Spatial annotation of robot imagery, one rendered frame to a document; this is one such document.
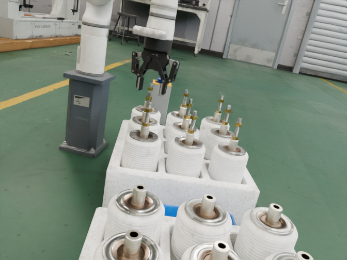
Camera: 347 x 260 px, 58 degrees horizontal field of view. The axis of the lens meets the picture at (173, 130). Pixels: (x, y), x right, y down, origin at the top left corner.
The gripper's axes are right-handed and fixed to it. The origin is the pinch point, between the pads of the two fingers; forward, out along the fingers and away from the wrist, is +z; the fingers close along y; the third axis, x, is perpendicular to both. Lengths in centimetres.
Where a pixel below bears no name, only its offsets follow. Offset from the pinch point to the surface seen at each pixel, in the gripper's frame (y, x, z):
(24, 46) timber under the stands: 206, -153, 32
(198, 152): -19.5, 8.3, 10.7
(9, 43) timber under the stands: 201, -133, 28
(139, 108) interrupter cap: 6.8, -9.0, 9.7
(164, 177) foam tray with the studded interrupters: -14.0, 14.6, 17.2
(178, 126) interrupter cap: -9.1, -3.7, 9.8
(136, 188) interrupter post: -17.7, 38.6, 7.1
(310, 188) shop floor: -55, -50, 35
